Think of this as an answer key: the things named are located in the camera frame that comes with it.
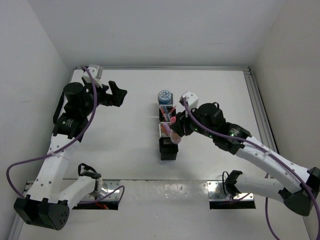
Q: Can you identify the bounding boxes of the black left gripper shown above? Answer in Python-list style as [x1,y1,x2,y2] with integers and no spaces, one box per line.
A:
[79,80,126,116]

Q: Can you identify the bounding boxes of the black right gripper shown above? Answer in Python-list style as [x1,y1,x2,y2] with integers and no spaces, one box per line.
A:
[170,103,215,139]

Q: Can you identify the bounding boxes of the blue patterned round container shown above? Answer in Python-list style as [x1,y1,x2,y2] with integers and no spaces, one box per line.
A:
[158,89,173,98]

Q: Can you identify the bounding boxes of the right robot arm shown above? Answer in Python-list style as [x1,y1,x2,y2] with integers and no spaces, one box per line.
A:
[170,98,320,217]

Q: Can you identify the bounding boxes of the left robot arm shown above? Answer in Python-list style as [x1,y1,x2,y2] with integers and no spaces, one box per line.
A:
[13,81,128,231]

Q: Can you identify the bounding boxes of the white slotted container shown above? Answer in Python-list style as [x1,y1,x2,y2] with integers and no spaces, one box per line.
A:
[159,122,173,138]

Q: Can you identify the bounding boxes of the black slotted container far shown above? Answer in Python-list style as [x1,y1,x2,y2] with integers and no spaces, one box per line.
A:
[158,105,176,122]

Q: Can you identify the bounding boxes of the black slotted container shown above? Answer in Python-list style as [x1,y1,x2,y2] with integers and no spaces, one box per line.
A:
[158,137,179,161]
[158,105,176,122]

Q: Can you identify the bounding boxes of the white container under blue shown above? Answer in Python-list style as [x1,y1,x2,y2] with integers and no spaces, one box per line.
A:
[158,97,173,106]

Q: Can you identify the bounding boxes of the black slotted container near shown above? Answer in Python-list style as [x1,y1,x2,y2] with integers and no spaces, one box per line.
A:
[158,137,179,161]

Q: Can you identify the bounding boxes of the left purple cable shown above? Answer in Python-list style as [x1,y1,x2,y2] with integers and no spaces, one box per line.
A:
[5,65,125,204]

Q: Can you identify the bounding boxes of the purple cable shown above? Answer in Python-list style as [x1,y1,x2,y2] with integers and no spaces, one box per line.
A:
[183,97,320,240]
[5,65,125,204]

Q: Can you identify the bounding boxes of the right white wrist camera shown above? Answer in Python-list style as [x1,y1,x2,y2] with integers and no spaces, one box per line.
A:
[179,91,199,111]

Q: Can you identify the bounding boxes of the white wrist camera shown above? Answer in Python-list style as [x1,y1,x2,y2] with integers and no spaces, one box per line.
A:
[82,64,103,88]
[179,91,199,111]

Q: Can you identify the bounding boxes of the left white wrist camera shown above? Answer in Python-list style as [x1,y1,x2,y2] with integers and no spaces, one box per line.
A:
[82,64,103,88]

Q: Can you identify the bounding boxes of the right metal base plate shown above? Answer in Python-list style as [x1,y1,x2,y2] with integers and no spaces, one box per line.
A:
[207,180,254,203]

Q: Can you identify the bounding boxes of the metal base plate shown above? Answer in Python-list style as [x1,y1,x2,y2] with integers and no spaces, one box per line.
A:
[81,179,123,202]
[207,180,254,203]

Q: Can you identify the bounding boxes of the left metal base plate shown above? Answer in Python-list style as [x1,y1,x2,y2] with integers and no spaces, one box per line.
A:
[81,179,123,202]

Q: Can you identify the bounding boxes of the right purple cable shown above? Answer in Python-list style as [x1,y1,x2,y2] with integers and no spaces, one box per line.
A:
[183,97,320,240]

